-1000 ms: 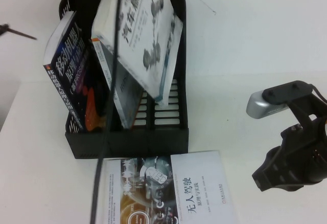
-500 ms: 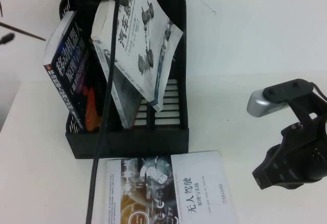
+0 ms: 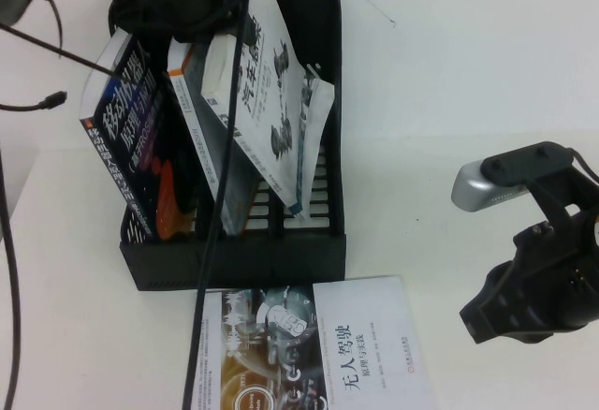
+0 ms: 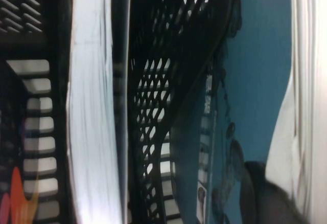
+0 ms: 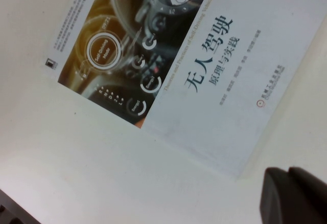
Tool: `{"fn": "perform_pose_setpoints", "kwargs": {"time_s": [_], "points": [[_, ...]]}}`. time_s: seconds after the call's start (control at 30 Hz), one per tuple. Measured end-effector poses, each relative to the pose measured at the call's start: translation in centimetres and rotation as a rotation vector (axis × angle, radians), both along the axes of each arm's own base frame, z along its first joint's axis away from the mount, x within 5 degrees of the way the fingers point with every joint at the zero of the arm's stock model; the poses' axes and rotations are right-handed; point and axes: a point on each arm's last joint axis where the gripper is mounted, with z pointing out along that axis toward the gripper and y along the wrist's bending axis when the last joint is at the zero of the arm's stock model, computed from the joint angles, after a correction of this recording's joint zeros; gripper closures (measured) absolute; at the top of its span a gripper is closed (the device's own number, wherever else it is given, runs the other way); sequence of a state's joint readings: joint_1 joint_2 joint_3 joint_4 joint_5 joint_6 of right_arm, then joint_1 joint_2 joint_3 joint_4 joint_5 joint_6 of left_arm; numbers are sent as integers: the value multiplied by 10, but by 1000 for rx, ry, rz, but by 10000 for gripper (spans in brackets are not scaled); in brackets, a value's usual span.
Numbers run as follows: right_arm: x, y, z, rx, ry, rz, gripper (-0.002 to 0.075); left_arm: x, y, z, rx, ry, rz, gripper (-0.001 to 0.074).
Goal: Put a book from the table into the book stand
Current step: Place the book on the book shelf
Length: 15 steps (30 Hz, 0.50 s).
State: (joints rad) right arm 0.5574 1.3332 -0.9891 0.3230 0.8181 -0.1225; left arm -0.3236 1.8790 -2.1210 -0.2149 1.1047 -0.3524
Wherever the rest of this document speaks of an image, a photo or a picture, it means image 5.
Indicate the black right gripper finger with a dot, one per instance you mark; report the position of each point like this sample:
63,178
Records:
299,198

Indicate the white self-driving car book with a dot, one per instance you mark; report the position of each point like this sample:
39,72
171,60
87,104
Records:
217,80

